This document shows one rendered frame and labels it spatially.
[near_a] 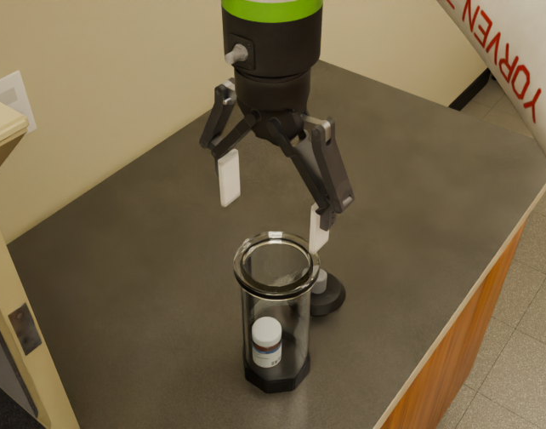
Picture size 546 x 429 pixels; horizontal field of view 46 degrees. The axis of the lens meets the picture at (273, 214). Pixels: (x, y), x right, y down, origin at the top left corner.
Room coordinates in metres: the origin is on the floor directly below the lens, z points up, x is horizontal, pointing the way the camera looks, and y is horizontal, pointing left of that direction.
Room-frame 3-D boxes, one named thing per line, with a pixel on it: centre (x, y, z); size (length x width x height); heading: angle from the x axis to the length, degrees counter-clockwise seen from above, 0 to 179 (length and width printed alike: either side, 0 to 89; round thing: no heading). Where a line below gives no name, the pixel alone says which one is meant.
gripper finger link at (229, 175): (0.59, 0.05, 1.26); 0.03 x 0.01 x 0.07; 142
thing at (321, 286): (0.67, -0.07, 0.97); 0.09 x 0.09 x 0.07
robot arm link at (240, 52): (0.55, 0.00, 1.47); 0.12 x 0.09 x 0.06; 142
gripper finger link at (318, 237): (0.51, -0.05, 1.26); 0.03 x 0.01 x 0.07; 142
